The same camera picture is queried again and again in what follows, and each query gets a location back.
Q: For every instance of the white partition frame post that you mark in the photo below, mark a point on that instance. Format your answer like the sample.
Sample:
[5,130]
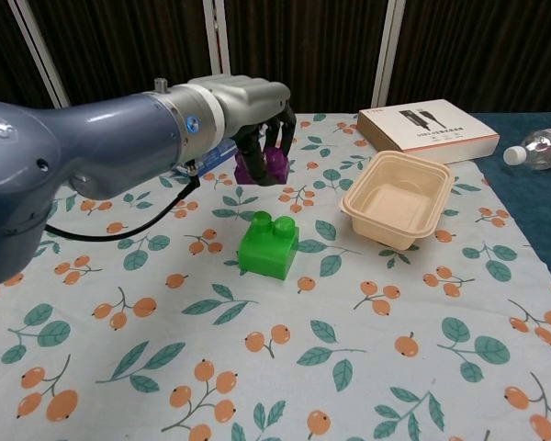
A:
[388,50]
[46,59]
[218,41]

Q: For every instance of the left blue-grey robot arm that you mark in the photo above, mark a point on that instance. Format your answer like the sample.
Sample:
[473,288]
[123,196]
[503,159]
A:
[96,142]

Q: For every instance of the clear plastic water bottle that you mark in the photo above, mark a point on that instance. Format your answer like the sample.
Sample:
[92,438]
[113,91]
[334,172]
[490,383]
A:
[546,147]

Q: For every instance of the green toy brick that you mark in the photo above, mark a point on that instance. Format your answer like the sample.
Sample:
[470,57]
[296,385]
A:
[262,257]

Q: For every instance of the orange and blue snack box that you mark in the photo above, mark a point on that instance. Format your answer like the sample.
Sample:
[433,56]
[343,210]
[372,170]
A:
[218,156]

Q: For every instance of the small purple toy brick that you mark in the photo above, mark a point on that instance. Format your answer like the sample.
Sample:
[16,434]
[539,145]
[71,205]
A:
[279,167]

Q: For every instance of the beige takeaway food container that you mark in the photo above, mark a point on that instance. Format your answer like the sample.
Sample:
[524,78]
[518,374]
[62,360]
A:
[395,202]

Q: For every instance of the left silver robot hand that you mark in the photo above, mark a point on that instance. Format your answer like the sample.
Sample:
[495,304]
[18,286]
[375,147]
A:
[248,103]

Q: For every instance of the fruit and leaf print tablecloth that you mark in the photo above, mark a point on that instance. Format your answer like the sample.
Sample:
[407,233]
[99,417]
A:
[275,331]

